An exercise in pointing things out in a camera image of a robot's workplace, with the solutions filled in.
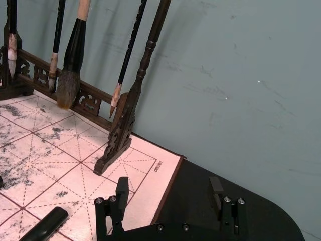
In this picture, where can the black table cloth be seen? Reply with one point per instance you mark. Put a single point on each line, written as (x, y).
(195, 175)

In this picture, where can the dark carved wooden brush rack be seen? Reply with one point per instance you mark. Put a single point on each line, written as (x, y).
(148, 50)

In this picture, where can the black glossy cylinder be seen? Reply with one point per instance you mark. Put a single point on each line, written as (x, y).
(47, 223)

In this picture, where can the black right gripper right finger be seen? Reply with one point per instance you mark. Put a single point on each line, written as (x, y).
(227, 213)

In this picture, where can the white red-grid calligraphy mat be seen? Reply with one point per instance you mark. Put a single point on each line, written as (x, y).
(62, 150)

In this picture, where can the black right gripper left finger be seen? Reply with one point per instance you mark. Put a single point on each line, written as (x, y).
(118, 208)

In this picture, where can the thin black brush, pointed tip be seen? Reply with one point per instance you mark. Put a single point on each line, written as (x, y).
(128, 55)

